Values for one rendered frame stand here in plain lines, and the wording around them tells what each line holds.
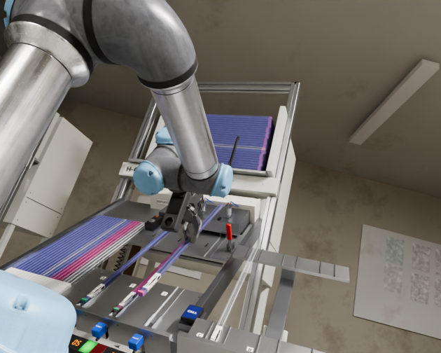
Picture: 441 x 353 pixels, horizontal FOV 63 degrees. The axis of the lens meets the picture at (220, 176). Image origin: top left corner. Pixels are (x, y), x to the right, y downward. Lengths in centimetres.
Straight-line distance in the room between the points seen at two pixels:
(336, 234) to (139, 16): 405
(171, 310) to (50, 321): 71
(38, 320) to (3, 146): 21
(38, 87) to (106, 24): 12
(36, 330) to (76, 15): 37
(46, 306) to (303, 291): 390
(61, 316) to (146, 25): 35
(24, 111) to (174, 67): 20
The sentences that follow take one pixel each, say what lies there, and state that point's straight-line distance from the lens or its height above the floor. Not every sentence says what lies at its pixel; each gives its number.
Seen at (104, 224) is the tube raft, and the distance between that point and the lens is 153.
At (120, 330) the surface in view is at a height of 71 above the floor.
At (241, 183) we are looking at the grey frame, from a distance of 152.
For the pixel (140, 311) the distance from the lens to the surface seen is 105.
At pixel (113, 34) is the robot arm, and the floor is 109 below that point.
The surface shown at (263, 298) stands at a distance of 182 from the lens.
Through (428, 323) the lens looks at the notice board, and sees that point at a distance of 472.
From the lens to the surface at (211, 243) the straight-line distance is 132.
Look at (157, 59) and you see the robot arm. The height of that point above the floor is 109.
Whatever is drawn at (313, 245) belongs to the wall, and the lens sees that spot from 427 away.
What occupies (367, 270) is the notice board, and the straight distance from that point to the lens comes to 444.
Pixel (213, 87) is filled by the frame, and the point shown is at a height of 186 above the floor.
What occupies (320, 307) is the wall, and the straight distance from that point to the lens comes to 422.
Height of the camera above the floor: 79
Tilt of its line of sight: 21 degrees up
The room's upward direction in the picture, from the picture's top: 15 degrees clockwise
